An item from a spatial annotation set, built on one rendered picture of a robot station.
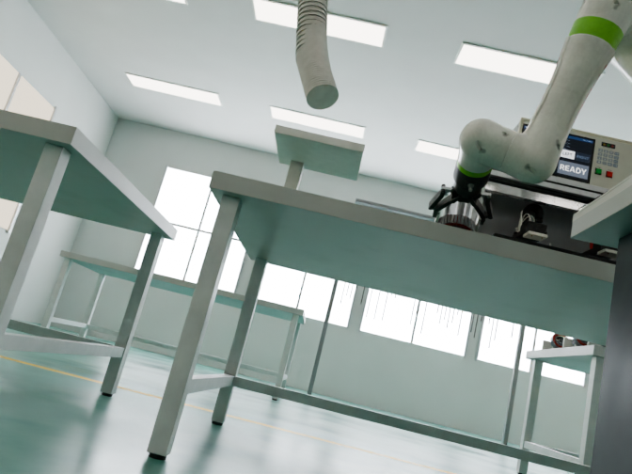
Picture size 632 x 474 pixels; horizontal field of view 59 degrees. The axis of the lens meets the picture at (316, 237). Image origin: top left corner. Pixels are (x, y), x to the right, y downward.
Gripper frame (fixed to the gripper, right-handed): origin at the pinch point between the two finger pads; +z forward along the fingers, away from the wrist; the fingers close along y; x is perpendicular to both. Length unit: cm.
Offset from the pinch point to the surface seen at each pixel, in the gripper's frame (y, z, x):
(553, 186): 31.9, 12.3, 30.5
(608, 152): 50, 11, 48
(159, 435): -66, 5, -76
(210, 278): -63, -9, -38
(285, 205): -47, -18, -17
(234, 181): -62, -21, -14
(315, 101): -67, 52, 99
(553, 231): 38, 31, 26
